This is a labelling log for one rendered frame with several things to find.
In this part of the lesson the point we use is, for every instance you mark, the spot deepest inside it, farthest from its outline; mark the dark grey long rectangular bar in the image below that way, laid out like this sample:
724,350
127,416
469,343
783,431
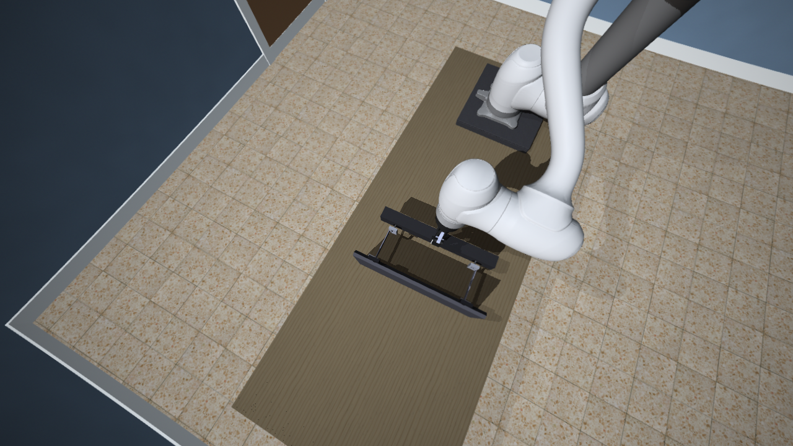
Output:
450,243

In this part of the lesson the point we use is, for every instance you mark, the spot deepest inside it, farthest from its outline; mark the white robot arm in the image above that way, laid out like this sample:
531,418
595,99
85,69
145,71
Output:
537,219

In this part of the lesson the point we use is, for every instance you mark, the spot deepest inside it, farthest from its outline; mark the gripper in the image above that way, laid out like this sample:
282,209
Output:
441,232

